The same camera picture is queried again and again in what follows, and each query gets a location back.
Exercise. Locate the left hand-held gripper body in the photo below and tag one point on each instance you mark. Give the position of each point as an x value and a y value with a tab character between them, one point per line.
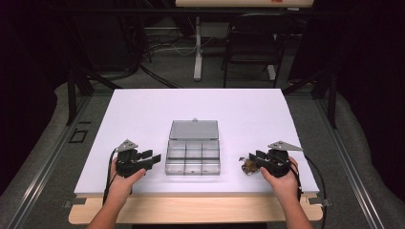
127	165

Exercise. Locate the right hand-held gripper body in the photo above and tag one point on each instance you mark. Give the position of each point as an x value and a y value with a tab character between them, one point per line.
277	165

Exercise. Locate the clear plastic compartment box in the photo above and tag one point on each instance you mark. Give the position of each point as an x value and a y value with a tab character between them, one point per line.
194	130

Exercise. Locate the person's right hand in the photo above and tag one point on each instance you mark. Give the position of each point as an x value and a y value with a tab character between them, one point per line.
286	186

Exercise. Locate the person's left hand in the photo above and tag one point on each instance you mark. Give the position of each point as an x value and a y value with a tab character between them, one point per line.
122	189

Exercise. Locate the black metal stand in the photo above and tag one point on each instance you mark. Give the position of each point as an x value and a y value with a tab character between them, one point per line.
71	101
332	105

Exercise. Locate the black folding chair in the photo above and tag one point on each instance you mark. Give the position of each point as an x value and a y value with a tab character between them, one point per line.
254	51

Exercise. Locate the black equipment case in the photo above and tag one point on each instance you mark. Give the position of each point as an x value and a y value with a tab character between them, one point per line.
108	44

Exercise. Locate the dark curtain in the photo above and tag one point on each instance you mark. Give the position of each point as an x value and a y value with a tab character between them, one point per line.
375	79
25	95

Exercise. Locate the black horizontal bar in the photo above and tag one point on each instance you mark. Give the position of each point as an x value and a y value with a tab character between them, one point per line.
127	11

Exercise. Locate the wooden desk with white legs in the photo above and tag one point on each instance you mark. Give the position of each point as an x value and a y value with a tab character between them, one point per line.
223	3

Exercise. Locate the metal table bracket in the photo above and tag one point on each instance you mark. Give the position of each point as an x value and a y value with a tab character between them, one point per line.
318	201
74	202

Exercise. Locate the metal floor rail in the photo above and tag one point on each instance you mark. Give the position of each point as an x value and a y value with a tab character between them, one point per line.
350	178
47	165

